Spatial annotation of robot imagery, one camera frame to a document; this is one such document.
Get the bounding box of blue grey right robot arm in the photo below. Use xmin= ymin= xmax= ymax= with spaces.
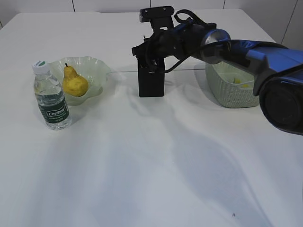
xmin=132 ymin=22 xmax=303 ymax=135

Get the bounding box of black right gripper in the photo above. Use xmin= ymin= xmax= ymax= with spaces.
xmin=132 ymin=23 xmax=213 ymax=60

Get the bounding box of pale green glass plate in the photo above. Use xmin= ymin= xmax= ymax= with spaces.
xmin=49 ymin=56 xmax=110 ymax=106

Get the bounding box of clear plastic water bottle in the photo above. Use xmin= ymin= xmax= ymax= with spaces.
xmin=32 ymin=61 xmax=71 ymax=130

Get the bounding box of black square pen holder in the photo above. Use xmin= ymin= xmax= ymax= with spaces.
xmin=137 ymin=57 xmax=165 ymax=97

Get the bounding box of yellow pear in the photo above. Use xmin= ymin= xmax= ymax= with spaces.
xmin=62 ymin=63 xmax=89 ymax=97

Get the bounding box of yellow white waste paper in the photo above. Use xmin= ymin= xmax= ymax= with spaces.
xmin=232 ymin=78 xmax=251 ymax=89

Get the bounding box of green woven plastic basket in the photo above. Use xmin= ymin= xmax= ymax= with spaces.
xmin=205 ymin=62 xmax=259 ymax=108

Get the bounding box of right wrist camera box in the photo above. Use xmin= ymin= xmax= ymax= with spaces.
xmin=139 ymin=6 xmax=175 ymax=32

